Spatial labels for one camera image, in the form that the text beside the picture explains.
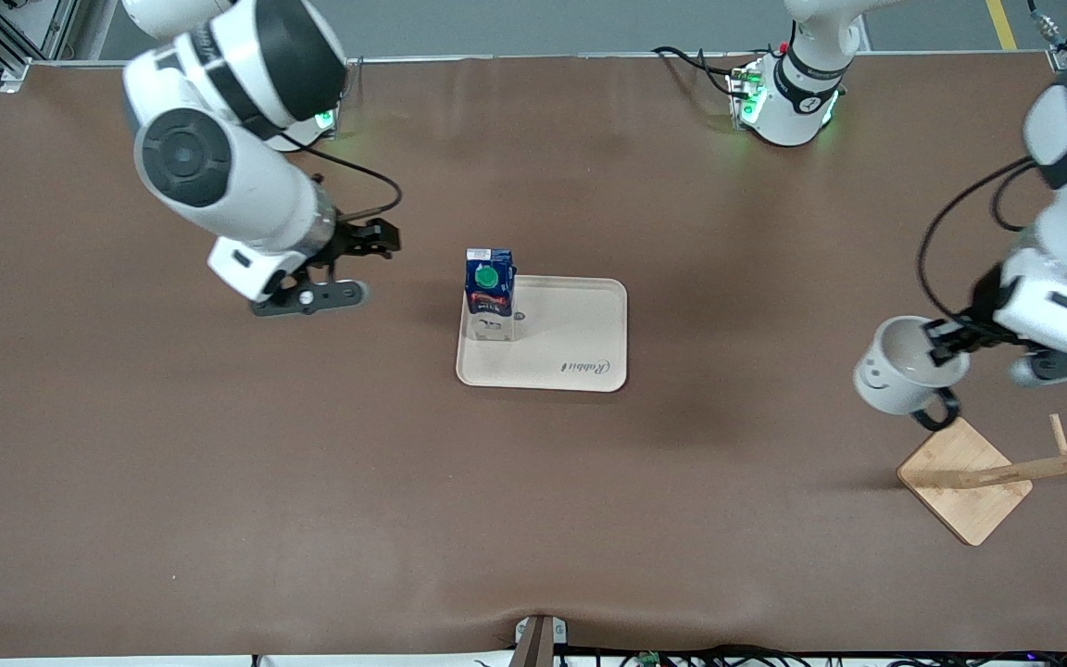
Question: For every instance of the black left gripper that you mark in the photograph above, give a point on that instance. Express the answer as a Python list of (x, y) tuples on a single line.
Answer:
[(985, 299)]

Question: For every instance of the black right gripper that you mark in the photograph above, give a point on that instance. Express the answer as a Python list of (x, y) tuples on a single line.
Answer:
[(350, 238)]

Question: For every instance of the blue milk carton green cap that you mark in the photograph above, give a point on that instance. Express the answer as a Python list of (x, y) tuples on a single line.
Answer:
[(490, 296)]

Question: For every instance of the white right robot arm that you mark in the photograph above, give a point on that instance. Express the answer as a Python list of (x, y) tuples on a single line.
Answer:
[(219, 176)]

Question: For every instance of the wooden cup hanging rack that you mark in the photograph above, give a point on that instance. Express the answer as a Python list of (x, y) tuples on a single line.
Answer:
[(964, 482)]

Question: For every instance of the cream plastic rabbit tray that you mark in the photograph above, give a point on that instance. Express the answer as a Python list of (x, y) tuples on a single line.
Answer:
[(561, 343)]

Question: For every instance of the brown table cover mat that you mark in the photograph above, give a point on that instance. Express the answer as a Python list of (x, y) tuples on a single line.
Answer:
[(311, 482)]

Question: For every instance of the small green circuit board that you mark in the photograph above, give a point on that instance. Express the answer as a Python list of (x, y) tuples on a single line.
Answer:
[(649, 659)]

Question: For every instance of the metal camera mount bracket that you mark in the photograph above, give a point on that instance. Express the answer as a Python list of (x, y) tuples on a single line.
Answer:
[(536, 644)]

